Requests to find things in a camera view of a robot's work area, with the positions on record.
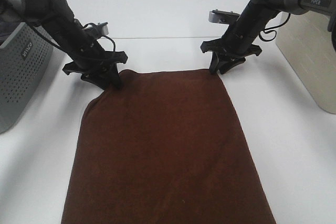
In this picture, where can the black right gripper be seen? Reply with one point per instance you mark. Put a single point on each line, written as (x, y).
(217, 47)

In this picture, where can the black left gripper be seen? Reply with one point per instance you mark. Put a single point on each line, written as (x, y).
(100, 72)

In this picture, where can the brown towel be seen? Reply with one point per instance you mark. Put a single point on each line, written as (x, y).
(167, 148)

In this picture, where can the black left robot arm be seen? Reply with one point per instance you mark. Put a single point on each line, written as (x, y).
(80, 43)

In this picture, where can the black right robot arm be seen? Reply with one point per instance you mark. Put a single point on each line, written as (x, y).
(237, 42)

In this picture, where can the grey perforated plastic basket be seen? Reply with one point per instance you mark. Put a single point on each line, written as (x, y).
(24, 59)

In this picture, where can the beige plastic storage bin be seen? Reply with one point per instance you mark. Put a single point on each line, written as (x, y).
(306, 44)

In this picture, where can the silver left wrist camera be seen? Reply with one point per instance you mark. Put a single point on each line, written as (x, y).
(96, 30)

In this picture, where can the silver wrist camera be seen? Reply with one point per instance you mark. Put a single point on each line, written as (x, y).
(96, 30)
(222, 17)

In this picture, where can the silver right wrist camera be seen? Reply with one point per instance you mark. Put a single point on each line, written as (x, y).
(222, 17)

